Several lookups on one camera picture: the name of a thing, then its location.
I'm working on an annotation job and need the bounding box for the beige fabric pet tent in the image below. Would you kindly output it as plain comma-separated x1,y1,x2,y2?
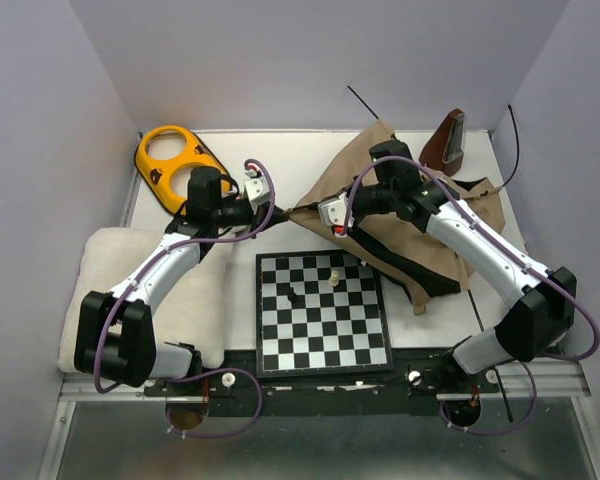
288,118,507,316

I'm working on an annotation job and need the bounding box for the black tent pole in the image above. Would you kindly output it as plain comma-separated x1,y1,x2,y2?
469,103,522,424
347,84,380,120

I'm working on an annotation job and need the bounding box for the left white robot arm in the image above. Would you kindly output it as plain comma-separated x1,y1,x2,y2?
74,159,281,395

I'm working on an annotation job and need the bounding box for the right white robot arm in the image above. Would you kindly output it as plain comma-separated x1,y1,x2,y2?
318,139,576,392

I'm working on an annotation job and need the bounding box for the black chess piece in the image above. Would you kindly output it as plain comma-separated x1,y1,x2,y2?
287,288,299,304

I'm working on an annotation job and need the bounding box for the white chess piece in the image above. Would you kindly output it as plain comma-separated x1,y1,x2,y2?
328,270,340,287

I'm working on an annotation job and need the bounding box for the brown wooden metronome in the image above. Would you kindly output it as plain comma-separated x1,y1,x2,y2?
419,108,465,177

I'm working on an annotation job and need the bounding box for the black white chessboard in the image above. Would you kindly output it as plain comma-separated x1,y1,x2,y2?
255,250,393,378

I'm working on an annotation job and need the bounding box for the yellow double bowl holder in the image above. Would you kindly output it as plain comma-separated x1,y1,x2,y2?
134,125,229,214

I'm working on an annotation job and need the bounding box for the white fluffy cushion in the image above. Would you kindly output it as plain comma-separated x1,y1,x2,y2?
57,227,233,373

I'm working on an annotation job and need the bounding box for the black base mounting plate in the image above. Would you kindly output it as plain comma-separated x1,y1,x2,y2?
144,348,501,418

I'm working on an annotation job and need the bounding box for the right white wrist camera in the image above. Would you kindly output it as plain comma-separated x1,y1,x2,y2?
317,193,354,234

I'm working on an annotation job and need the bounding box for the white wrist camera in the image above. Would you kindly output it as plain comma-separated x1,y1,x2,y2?
244,166,271,206
317,193,354,234

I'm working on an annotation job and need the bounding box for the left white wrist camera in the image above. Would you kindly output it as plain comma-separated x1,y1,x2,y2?
244,166,271,206

